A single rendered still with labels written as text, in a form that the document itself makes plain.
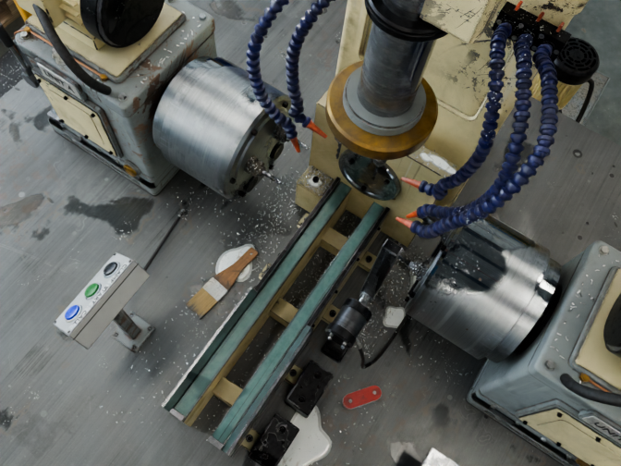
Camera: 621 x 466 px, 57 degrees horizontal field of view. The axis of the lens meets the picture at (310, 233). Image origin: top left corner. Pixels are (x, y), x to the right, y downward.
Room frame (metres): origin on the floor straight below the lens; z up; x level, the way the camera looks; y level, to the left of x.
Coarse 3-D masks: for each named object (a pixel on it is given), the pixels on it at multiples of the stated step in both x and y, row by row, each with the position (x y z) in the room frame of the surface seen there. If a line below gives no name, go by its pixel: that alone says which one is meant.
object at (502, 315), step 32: (480, 224) 0.48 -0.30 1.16; (448, 256) 0.40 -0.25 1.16; (480, 256) 0.41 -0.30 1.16; (512, 256) 0.42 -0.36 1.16; (544, 256) 0.44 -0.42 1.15; (416, 288) 0.37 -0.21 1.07; (448, 288) 0.35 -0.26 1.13; (480, 288) 0.36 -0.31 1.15; (512, 288) 0.36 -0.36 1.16; (544, 288) 0.38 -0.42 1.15; (448, 320) 0.31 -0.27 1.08; (480, 320) 0.31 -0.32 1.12; (512, 320) 0.31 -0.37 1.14; (480, 352) 0.27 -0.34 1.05
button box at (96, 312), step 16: (112, 256) 0.34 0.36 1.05; (128, 272) 0.30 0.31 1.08; (144, 272) 0.31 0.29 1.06; (112, 288) 0.27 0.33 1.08; (128, 288) 0.28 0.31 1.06; (80, 304) 0.23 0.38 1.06; (96, 304) 0.23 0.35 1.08; (112, 304) 0.24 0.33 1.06; (64, 320) 0.20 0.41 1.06; (80, 320) 0.20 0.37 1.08; (96, 320) 0.21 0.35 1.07; (112, 320) 0.22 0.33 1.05; (80, 336) 0.18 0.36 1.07; (96, 336) 0.18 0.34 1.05
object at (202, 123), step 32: (192, 64) 0.73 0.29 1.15; (224, 64) 0.75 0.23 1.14; (192, 96) 0.65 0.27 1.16; (224, 96) 0.65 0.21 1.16; (288, 96) 0.72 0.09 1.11; (160, 128) 0.61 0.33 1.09; (192, 128) 0.59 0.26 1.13; (224, 128) 0.59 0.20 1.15; (256, 128) 0.61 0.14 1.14; (192, 160) 0.55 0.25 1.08; (224, 160) 0.54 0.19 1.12; (256, 160) 0.58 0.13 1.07; (224, 192) 0.51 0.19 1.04
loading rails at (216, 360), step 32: (320, 224) 0.53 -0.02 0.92; (288, 256) 0.45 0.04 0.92; (352, 256) 0.47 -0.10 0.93; (256, 288) 0.36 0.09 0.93; (288, 288) 0.41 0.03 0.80; (320, 288) 0.38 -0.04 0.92; (256, 320) 0.30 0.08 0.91; (288, 320) 0.33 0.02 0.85; (320, 320) 0.35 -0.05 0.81; (224, 352) 0.22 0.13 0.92; (288, 352) 0.24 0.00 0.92; (192, 384) 0.15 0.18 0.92; (224, 384) 0.17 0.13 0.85; (256, 384) 0.17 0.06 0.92; (192, 416) 0.09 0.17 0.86; (256, 416) 0.11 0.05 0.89; (224, 448) 0.04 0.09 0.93
